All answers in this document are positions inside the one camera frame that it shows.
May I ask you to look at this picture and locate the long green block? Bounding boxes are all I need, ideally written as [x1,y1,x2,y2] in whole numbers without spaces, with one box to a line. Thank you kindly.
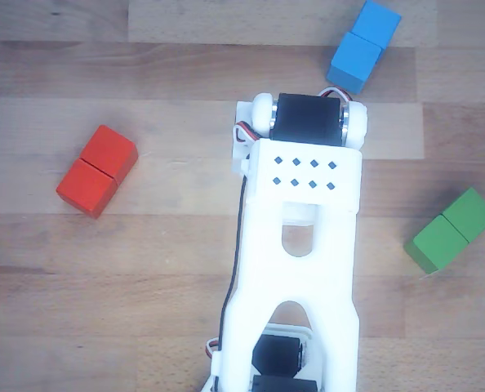
[403,186,485,275]

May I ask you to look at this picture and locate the long red block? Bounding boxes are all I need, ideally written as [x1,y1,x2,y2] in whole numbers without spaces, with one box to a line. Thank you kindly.
[56,124,140,221]

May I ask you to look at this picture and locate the long blue block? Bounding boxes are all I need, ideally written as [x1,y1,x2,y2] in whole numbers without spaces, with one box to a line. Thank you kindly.
[326,0,403,95]

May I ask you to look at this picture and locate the black servo cable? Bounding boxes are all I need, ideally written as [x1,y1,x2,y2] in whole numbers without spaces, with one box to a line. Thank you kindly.
[219,169,251,354]

